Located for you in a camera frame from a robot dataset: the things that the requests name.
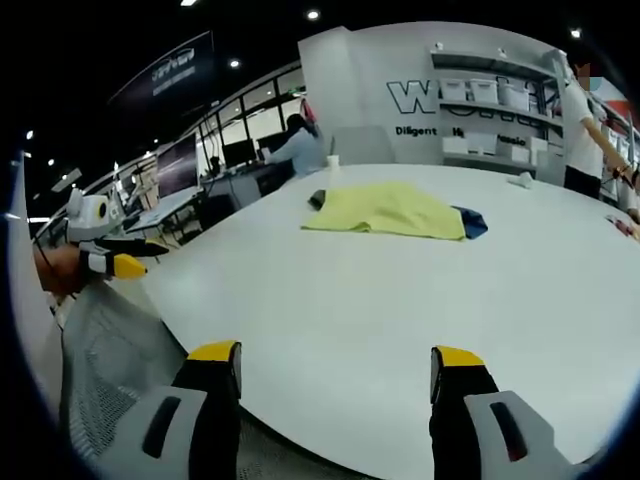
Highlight grey mesh chair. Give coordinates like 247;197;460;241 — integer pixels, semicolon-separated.
58;283;246;480

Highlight group of white storage boxes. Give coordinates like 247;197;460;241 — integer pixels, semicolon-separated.
441;78;551;167

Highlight red items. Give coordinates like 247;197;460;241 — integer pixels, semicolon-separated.
603;213;640;237

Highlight grey shelf unit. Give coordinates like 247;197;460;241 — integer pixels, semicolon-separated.
428;43;569;174

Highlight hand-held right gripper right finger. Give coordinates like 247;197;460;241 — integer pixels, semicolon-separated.
428;344;592;480

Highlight large dark monitor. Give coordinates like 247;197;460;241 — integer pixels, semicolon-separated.
156;131;200;200

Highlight dark hanging banner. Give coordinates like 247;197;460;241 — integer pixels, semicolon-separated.
106;29;217;106

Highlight yellow garment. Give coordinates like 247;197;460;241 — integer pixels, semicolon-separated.
299;181;469;243

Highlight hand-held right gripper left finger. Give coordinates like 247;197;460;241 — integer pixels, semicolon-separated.
107;340;244;480

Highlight person's left hand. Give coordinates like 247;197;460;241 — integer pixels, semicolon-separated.
33;246;95;296

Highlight white office desk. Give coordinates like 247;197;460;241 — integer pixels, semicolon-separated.
122;187;207;239

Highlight small dark monitor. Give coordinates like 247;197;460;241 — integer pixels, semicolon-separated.
221;139;257;168

